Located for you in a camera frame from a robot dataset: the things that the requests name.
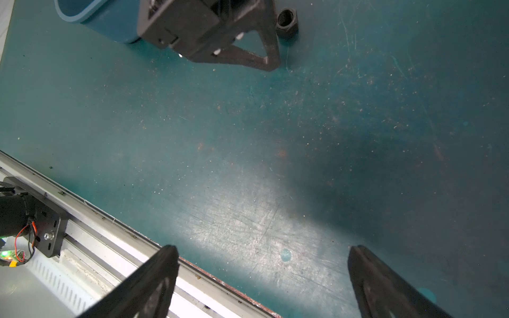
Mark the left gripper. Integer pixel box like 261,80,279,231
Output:
137,1,280,72

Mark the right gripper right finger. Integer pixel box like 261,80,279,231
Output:
347,245,450,317

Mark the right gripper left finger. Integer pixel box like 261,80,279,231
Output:
80,245,179,318

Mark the black nut cluster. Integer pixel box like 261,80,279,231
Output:
276,8,298,40

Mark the blue plastic storage box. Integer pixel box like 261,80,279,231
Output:
54,0,140,44

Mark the green table mat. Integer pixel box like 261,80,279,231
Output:
1,1,508,317

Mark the aluminium front rail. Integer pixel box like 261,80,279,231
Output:
1,154,275,317

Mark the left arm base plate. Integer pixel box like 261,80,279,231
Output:
1,177,69,258

